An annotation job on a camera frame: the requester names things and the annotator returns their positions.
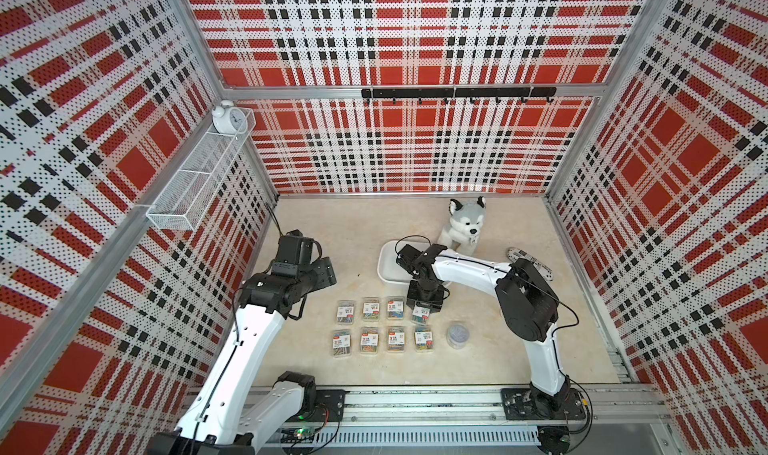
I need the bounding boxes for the square paper clip box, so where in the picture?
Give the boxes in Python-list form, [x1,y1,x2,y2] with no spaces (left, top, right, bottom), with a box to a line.
[413,326,434,353]

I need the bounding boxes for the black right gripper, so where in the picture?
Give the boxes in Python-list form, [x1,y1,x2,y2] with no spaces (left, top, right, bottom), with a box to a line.
[405,278,444,313]

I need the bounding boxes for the round clear paper clip jar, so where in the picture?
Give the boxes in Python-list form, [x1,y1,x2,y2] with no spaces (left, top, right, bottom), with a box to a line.
[446,323,470,350]

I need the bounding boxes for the white wire mesh shelf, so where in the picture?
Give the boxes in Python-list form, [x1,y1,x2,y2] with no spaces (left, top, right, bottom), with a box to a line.
[147,107,255,231]

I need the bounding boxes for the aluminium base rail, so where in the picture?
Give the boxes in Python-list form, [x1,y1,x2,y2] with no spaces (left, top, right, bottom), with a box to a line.
[176,384,670,427]

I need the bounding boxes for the green circuit board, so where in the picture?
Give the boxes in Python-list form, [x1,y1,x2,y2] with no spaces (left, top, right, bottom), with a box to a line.
[279,427,316,445]

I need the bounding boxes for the white plastic storage box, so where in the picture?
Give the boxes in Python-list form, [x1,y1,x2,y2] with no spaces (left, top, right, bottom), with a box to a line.
[377,240,430,287]

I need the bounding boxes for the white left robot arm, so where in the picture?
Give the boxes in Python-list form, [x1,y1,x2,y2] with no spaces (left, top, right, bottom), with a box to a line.
[147,230,336,454]

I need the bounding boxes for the white alarm clock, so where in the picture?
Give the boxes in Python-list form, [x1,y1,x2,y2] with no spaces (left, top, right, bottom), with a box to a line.
[212,100,248,135]

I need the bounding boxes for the grey white husky plush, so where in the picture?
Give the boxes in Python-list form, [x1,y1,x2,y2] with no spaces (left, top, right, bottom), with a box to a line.
[437,196,487,256]

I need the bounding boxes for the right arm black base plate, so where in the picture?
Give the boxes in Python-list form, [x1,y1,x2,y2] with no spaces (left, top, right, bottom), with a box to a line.
[501,387,588,421]

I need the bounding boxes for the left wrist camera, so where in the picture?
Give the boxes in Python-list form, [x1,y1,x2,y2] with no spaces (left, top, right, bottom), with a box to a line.
[271,230,315,278]

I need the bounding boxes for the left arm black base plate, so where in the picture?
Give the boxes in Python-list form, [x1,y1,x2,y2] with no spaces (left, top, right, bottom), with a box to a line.
[297,389,347,423]

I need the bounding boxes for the black hook rail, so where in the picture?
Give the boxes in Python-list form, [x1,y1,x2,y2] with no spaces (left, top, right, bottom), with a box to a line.
[361,87,557,102]

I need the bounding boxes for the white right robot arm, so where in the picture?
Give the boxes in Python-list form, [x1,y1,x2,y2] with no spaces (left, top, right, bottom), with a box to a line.
[395,244,571,411]

